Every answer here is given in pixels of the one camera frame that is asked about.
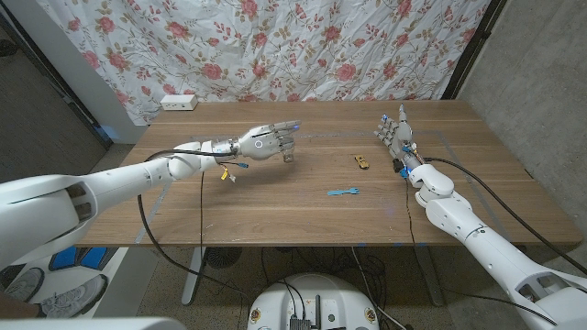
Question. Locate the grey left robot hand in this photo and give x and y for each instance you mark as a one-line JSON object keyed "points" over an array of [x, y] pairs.
{"points": [[261, 144]]}

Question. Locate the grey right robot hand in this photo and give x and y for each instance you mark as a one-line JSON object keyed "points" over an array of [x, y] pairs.
{"points": [[399, 137]]}

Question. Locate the glass salt shaker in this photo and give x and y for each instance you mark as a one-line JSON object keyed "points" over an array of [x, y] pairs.
{"points": [[289, 158]]}

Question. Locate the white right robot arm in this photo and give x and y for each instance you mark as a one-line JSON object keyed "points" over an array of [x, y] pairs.
{"points": [[458, 215]]}

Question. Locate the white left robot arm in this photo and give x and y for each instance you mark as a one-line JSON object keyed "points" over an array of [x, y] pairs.
{"points": [[114, 176]]}

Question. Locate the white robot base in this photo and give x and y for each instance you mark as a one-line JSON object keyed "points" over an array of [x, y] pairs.
{"points": [[312, 298]]}

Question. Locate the yellow toy car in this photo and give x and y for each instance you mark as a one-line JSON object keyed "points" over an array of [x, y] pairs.
{"points": [[362, 162]]}

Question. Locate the blue toy wrench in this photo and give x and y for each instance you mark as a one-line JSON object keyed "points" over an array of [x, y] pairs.
{"points": [[339, 192]]}

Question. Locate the white power strip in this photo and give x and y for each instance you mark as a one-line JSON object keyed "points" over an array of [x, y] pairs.
{"points": [[179, 102]]}

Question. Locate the floral backdrop cloth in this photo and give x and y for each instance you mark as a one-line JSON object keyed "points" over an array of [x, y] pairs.
{"points": [[275, 46]]}

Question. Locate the black backdrop pole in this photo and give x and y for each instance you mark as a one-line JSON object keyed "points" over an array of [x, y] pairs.
{"points": [[472, 46]]}

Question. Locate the black round fan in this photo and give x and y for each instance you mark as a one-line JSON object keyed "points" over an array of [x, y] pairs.
{"points": [[223, 257]]}

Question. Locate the grey table leg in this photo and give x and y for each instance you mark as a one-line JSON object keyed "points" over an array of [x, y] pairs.
{"points": [[431, 279]]}

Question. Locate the white table leg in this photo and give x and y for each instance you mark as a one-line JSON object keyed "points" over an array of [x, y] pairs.
{"points": [[192, 279]]}

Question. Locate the white mat with blue footprints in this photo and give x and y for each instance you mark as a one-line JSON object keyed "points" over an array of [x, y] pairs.
{"points": [[133, 284]]}

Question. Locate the grey sneaker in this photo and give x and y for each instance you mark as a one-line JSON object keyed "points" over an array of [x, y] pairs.
{"points": [[73, 298], [23, 286]]}

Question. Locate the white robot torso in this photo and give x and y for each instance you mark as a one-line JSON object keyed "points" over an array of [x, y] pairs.
{"points": [[91, 324]]}

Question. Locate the person bare leg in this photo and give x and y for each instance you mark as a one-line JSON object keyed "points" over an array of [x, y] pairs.
{"points": [[14, 309]]}

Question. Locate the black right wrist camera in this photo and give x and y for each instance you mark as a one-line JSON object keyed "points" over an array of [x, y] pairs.
{"points": [[397, 165]]}

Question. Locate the black wall frame strip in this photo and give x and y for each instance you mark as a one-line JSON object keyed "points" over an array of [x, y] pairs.
{"points": [[87, 114]]}

